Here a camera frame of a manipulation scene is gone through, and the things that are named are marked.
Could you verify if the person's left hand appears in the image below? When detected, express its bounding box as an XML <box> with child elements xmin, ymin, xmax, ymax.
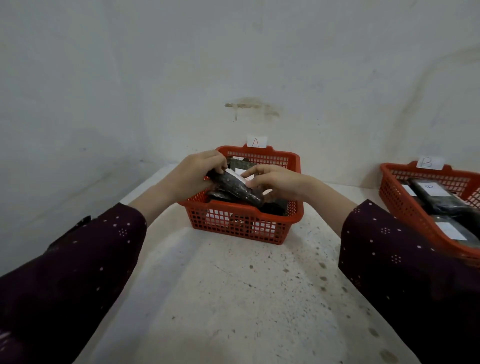
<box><xmin>162</xmin><ymin>149</ymin><xmax>229</xmax><ymax>203</ymax></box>

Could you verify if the person's right hand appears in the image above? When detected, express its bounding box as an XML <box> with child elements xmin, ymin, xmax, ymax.
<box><xmin>240</xmin><ymin>164</ymin><xmax>313</xmax><ymax>203</ymax></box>

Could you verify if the black packet with white label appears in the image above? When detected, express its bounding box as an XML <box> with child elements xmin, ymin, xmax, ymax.
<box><xmin>398</xmin><ymin>180</ymin><xmax>419</xmax><ymax>201</ymax></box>
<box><xmin>407</xmin><ymin>177</ymin><xmax>474</xmax><ymax>217</ymax></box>
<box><xmin>430</xmin><ymin>214</ymin><xmax>480</xmax><ymax>249</ymax></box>
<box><xmin>206</xmin><ymin>168</ymin><xmax>265</xmax><ymax>209</ymax></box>

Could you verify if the person's right forearm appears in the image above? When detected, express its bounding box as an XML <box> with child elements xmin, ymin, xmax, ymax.
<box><xmin>300</xmin><ymin>176</ymin><xmax>480</xmax><ymax>364</ymax></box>

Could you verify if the person's left forearm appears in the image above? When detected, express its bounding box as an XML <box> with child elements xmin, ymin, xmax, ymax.
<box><xmin>0</xmin><ymin>183</ymin><xmax>177</xmax><ymax>364</ymax></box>

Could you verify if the red plastic basket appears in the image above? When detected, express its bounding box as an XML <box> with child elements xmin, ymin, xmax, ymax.
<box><xmin>178</xmin><ymin>144</ymin><xmax>305</xmax><ymax>246</ymax></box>
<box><xmin>378</xmin><ymin>161</ymin><xmax>480</xmax><ymax>260</ymax></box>

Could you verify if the white paper label grey letter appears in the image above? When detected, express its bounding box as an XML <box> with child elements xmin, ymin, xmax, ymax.
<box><xmin>416</xmin><ymin>155</ymin><xmax>446</xmax><ymax>171</ymax></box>

